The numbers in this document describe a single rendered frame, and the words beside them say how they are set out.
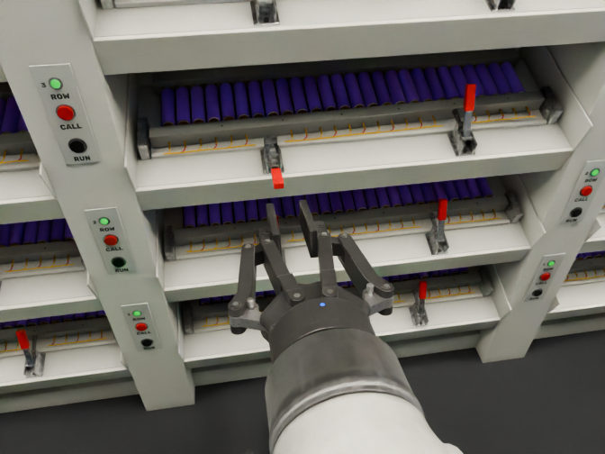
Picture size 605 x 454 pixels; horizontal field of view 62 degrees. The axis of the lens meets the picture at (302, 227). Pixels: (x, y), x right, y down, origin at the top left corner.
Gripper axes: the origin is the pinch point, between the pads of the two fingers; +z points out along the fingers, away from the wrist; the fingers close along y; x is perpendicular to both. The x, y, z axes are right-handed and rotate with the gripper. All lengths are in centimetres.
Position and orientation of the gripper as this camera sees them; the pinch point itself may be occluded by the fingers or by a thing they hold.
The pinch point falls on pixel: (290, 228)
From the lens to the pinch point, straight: 50.9
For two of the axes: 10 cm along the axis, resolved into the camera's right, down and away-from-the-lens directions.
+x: -0.3, -8.8, -4.8
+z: -1.5, -4.7, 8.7
